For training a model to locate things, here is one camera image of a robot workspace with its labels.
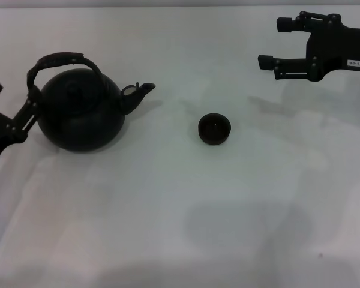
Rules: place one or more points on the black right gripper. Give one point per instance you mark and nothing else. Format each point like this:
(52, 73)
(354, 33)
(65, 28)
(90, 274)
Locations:
(330, 45)

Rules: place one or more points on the small dark round teacup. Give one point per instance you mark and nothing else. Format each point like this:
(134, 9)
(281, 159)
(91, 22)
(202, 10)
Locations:
(214, 130)

